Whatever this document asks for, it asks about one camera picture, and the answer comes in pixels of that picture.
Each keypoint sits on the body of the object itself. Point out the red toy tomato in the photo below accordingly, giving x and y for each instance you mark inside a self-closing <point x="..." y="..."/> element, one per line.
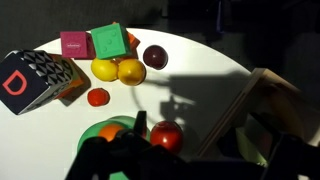
<point x="166" y="136"/>

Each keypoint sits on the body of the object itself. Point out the wooden tray box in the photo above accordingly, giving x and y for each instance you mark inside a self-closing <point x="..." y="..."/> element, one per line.
<point x="243" y="103"/>

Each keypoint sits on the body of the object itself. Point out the small red toy fruit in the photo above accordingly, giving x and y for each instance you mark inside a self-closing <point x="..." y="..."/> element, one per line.
<point x="98" y="97"/>

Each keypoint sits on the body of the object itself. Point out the dark red toy plum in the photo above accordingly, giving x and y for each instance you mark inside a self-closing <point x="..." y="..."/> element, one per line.
<point x="155" y="56"/>

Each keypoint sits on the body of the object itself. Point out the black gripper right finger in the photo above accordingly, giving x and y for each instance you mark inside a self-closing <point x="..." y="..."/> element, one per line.
<point x="286" y="156"/>

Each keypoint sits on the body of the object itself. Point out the yellow toy lemon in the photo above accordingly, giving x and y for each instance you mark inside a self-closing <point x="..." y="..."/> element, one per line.
<point x="104" y="70"/>
<point x="131" y="72"/>

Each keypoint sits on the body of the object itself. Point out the orange toy fruit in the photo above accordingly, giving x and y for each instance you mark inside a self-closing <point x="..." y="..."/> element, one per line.
<point x="110" y="131"/>

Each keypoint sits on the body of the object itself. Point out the pink block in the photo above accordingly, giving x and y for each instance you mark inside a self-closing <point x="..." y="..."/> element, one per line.
<point x="75" y="45"/>

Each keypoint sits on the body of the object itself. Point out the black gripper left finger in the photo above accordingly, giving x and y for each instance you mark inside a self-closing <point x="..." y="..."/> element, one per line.
<point x="113" y="156"/>

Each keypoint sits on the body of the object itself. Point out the green translucent bowl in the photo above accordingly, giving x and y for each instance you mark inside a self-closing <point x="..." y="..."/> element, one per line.
<point x="90" y="135"/>

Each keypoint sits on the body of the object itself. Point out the black fabric block letter D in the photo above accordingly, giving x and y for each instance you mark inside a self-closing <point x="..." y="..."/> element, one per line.
<point x="30" y="80"/>

